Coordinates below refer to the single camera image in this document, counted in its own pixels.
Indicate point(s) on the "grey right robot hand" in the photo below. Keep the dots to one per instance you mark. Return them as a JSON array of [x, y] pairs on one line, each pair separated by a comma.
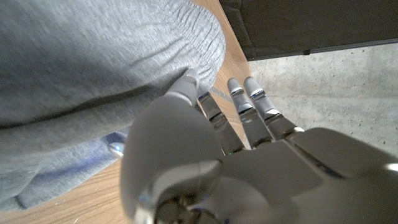
[[116, 150]]

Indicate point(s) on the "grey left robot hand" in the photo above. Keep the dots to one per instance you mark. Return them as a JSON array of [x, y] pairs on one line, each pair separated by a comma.
[[264, 180]]

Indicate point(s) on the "grey fabric shorts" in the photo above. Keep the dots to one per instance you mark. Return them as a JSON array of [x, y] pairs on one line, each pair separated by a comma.
[[93, 62]]

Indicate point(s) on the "grey tape strip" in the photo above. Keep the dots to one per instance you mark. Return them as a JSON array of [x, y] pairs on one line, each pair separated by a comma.
[[220, 93]]

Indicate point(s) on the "black backdrop curtain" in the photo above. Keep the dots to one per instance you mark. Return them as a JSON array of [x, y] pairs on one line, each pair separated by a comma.
[[311, 21]]

